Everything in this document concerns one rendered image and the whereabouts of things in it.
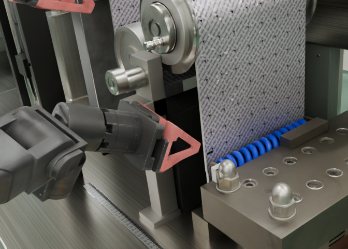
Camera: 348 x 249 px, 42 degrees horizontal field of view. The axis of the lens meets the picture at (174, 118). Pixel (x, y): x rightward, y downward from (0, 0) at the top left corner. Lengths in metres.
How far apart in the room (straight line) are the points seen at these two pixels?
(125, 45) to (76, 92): 0.61
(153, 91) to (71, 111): 0.20
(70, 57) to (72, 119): 0.85
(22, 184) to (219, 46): 0.35
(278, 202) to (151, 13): 0.32
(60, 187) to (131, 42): 0.32
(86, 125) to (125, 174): 0.45
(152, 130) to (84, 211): 0.37
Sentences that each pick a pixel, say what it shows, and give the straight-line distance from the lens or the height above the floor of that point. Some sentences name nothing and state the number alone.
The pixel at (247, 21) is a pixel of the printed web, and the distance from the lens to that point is 0.71.
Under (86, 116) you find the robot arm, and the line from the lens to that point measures 0.56.
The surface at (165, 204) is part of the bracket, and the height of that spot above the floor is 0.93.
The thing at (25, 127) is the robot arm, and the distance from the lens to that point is 0.50.
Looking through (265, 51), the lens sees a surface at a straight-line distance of 0.75.
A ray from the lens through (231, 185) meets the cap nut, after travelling 0.66.
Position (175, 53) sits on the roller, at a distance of 0.67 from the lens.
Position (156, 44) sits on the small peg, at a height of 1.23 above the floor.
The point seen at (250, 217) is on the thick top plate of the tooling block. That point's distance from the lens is 0.62.
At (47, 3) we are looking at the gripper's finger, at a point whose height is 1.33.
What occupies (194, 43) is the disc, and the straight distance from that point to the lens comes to 0.64.
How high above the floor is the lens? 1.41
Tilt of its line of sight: 25 degrees down
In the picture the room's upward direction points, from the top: 7 degrees counter-clockwise
